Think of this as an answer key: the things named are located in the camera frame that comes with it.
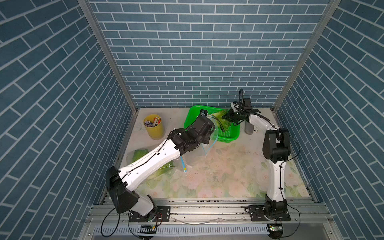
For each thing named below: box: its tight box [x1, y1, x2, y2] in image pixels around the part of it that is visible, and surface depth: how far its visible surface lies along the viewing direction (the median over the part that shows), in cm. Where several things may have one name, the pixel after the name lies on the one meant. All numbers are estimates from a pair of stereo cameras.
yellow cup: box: [143, 114, 164, 140], surface depth 98 cm
